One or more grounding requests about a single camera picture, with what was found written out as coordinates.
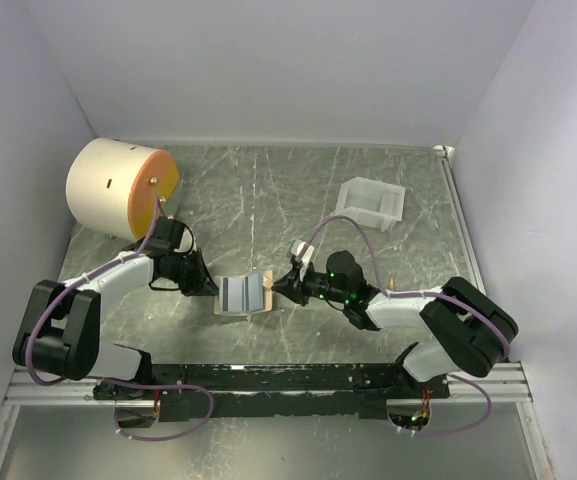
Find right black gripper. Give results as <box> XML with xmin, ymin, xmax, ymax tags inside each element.
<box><xmin>271</xmin><ymin>260</ymin><xmax>348</xmax><ymax>306</ymax></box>

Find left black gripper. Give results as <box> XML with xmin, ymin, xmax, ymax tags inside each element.
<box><xmin>165</xmin><ymin>247</ymin><xmax>220</xmax><ymax>296</ymax></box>

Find beige leather card holder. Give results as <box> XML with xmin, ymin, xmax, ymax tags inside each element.
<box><xmin>214</xmin><ymin>270</ymin><xmax>274</xmax><ymax>317</ymax></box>

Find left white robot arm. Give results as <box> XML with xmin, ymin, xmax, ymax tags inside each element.
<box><xmin>12</xmin><ymin>217</ymin><xmax>218</xmax><ymax>399</ymax></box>

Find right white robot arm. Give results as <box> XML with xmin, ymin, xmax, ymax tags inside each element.
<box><xmin>272</xmin><ymin>250</ymin><xmax>519</xmax><ymax>398</ymax></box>

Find white card tray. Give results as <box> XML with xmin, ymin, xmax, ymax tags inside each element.
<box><xmin>334</xmin><ymin>177</ymin><xmax>406</xmax><ymax>232</ymax></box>

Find cream cylinder with orange face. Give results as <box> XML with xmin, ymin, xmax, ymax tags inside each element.
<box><xmin>65</xmin><ymin>138</ymin><xmax>181</xmax><ymax>241</ymax></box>

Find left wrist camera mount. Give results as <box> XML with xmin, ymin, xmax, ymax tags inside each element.
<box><xmin>178</xmin><ymin>226</ymin><xmax>197</xmax><ymax>254</ymax></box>

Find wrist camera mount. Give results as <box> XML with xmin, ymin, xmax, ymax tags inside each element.
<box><xmin>290</xmin><ymin>240</ymin><xmax>314</xmax><ymax>272</ymax></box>
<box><xmin>178</xmin><ymin>226</ymin><xmax>197</xmax><ymax>254</ymax></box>

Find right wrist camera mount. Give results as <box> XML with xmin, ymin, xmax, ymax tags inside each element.
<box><xmin>290</xmin><ymin>240</ymin><xmax>314</xmax><ymax>272</ymax></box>

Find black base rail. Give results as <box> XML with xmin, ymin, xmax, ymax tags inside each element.
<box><xmin>93</xmin><ymin>363</ymin><xmax>449</xmax><ymax>422</ymax></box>

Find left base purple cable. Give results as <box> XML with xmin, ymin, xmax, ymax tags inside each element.
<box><xmin>98</xmin><ymin>377</ymin><xmax>215</xmax><ymax>442</ymax></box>

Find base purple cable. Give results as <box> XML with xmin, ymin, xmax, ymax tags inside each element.
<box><xmin>98</xmin><ymin>377</ymin><xmax>215</xmax><ymax>442</ymax></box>
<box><xmin>395</xmin><ymin>372</ymin><xmax>493</xmax><ymax>437</ymax></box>

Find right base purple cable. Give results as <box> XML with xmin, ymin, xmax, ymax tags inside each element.
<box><xmin>395</xmin><ymin>372</ymin><xmax>493</xmax><ymax>437</ymax></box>

